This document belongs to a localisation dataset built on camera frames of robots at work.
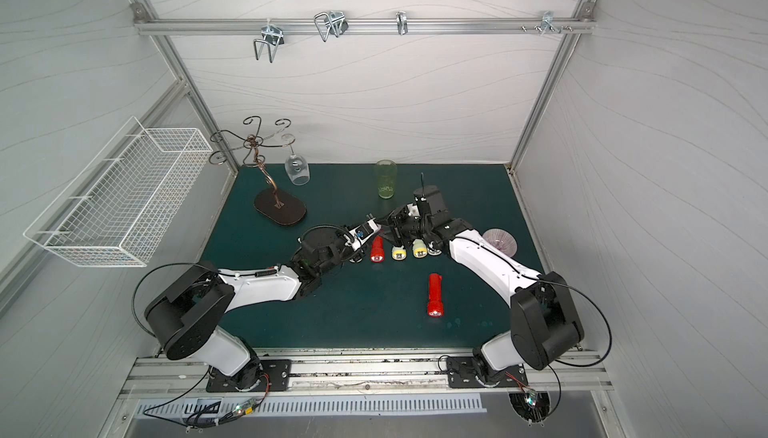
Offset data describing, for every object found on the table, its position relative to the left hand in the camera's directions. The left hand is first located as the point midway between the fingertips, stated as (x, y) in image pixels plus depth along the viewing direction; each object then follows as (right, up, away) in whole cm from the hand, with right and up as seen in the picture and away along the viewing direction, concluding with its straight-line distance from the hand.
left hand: (375, 225), depth 82 cm
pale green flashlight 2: (+13, -9, +11) cm, 19 cm away
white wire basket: (-59, +7, -12) cm, 61 cm away
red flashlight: (0, -10, +11) cm, 15 cm away
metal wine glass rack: (-37, +5, +23) cm, 44 cm away
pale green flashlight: (+7, -10, +11) cm, 17 cm away
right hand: (0, +1, -3) cm, 3 cm away
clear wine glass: (-25, +17, +9) cm, 31 cm away
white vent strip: (-11, -42, -12) cm, 45 cm away
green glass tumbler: (+3, +14, +26) cm, 30 cm away
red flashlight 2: (+17, -23, +2) cm, 29 cm away
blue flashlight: (+18, -10, +12) cm, 24 cm away
